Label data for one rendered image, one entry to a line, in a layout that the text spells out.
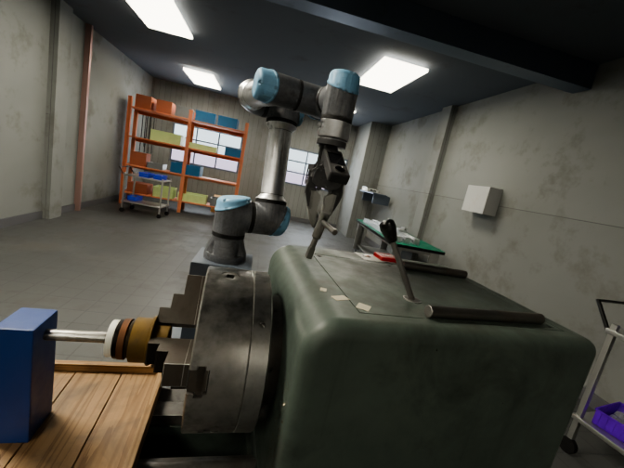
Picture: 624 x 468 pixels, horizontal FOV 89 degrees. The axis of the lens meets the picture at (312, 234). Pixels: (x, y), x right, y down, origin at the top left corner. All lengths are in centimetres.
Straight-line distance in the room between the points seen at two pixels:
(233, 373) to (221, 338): 6
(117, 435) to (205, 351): 32
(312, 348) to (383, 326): 12
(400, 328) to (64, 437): 66
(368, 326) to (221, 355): 24
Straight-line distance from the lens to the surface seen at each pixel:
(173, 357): 62
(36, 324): 75
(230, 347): 57
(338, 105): 77
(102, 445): 82
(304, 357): 51
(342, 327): 49
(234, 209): 111
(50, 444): 85
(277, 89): 82
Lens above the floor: 146
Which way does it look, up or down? 10 degrees down
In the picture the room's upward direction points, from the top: 12 degrees clockwise
